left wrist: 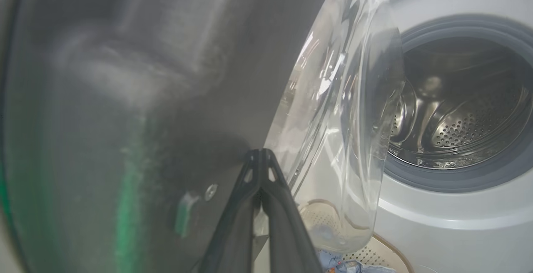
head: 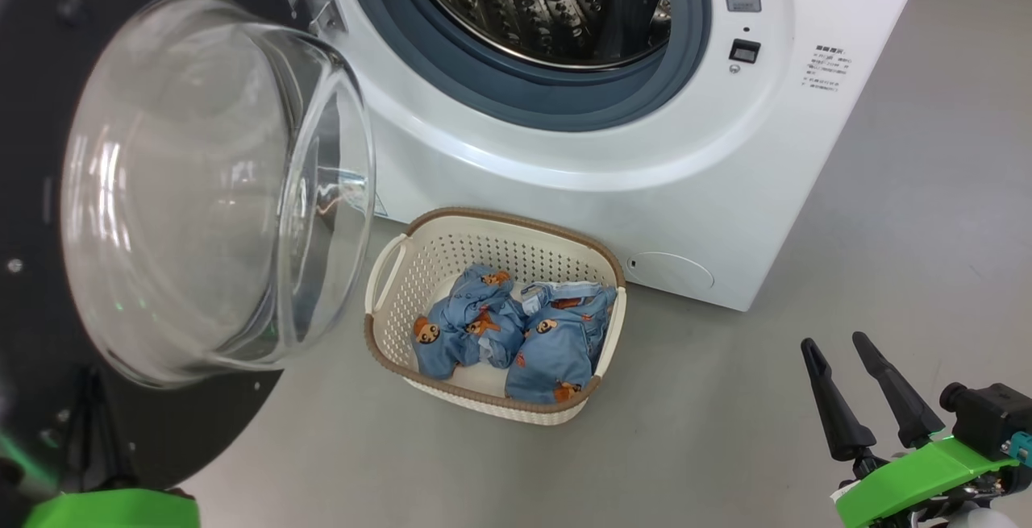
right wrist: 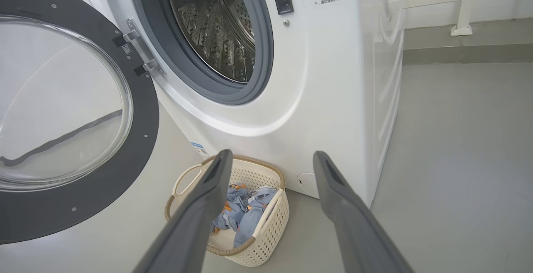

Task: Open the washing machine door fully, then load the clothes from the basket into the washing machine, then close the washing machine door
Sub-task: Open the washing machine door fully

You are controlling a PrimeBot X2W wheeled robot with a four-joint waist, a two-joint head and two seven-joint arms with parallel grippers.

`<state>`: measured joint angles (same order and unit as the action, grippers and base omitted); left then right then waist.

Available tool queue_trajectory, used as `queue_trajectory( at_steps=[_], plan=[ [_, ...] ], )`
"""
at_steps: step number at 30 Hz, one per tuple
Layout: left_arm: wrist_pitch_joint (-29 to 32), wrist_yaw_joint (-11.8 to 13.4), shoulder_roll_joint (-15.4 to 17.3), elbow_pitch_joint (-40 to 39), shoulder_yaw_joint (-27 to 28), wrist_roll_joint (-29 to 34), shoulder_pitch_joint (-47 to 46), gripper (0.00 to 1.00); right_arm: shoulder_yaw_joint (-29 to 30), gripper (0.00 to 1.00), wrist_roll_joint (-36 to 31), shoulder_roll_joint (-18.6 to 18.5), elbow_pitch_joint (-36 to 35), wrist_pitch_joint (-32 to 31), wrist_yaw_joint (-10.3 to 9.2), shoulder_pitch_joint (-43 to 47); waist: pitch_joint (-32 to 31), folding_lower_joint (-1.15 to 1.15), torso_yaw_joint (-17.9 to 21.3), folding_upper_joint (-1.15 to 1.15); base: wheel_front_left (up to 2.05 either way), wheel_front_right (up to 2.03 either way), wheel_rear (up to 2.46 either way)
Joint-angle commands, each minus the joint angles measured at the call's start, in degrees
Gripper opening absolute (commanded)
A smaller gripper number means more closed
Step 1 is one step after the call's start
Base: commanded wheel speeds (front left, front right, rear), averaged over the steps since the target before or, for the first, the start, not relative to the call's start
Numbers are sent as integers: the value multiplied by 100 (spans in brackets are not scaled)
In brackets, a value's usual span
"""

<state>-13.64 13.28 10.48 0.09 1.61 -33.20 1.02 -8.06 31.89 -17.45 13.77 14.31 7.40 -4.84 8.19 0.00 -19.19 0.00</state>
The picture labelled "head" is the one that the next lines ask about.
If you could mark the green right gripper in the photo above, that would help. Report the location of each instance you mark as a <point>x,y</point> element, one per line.
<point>919,480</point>

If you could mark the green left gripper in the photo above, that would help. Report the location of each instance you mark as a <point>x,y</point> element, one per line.
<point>113,510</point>

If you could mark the black round washer door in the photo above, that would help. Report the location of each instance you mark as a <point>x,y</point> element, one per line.
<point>32,189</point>

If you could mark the blue cartoon print garment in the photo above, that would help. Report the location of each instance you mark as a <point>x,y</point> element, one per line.
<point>451,334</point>
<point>556,351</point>

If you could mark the white front-load washing machine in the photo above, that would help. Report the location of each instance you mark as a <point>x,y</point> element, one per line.
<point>685,189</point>

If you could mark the black door latch socket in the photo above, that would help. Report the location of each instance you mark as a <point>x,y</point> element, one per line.
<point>744,51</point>

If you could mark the grey rubber door gasket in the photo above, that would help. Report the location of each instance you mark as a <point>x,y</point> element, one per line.
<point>451,68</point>

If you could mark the round white filter cover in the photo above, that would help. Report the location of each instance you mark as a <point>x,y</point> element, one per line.
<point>673,272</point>

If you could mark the cream plastic laundry basket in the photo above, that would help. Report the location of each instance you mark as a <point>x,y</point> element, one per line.
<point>419,270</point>

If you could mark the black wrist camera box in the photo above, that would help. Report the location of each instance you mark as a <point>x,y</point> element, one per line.
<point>984,419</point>

